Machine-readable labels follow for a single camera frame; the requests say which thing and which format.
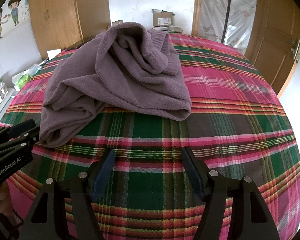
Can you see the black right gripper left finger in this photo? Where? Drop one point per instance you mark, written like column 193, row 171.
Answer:
column 46, row 218

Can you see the cartoon couple wall sticker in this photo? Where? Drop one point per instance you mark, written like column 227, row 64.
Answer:
column 14, row 14

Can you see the wooden wardrobe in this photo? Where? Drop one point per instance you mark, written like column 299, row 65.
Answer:
column 58, row 24

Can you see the purple fleece pants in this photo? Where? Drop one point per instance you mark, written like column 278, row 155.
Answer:
column 126, row 66

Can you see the person's left hand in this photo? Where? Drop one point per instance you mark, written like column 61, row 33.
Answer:
column 6, row 207

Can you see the wooden door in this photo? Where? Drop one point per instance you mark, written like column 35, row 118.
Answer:
column 274, row 44

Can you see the brown cardboard box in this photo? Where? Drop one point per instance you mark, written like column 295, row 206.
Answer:
column 161, row 19

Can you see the plaid pink green bedsheet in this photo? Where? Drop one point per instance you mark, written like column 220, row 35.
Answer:
column 237, row 127

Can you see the green tissue pack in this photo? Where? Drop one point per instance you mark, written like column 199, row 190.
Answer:
column 21, row 79

